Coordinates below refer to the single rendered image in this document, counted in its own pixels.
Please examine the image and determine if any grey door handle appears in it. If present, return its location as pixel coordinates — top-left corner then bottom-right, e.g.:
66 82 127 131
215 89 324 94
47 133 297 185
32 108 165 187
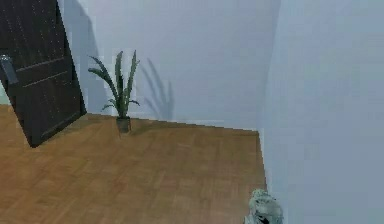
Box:
0 54 20 86

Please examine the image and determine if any pale green crumpled lump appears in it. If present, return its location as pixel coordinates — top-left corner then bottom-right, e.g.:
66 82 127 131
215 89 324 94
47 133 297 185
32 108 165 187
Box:
243 188 285 224

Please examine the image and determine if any green potted house plant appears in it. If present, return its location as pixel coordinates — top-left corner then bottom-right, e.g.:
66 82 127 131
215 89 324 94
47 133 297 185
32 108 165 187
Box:
87 49 141 135

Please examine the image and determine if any dark brown room door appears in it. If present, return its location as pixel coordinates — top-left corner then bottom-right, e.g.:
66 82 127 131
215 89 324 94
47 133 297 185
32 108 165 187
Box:
0 0 88 149

